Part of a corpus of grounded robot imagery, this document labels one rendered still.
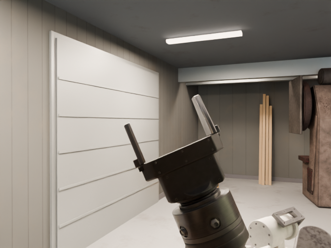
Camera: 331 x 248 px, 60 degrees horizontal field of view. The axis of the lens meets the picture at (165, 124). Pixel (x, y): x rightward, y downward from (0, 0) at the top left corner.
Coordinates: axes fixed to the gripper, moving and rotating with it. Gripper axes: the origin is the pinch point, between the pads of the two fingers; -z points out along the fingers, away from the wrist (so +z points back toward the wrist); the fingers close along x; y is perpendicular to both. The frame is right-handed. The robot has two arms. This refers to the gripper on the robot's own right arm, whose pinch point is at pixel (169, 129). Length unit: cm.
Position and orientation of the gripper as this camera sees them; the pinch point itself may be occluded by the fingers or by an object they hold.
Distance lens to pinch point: 41.5
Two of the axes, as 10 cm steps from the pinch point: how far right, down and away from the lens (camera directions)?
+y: 0.8, -1.2, -9.9
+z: 3.9, 9.2, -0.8
